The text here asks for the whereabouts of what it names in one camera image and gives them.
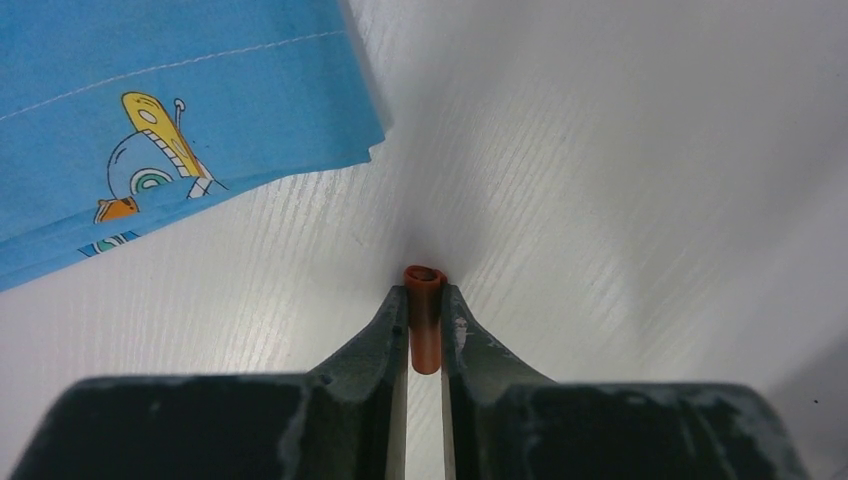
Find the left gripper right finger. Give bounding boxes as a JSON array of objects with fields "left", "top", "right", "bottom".
[{"left": 441, "top": 285, "right": 808, "bottom": 479}]

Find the blue cartoon print cloth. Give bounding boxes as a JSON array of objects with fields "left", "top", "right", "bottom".
[{"left": 1, "top": 1, "right": 384, "bottom": 290}]

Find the brown marker cap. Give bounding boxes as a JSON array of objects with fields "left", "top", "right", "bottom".
[{"left": 403, "top": 265, "right": 447, "bottom": 375}]

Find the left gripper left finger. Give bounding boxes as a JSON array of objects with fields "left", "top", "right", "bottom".
[{"left": 12, "top": 286, "right": 408, "bottom": 479}]

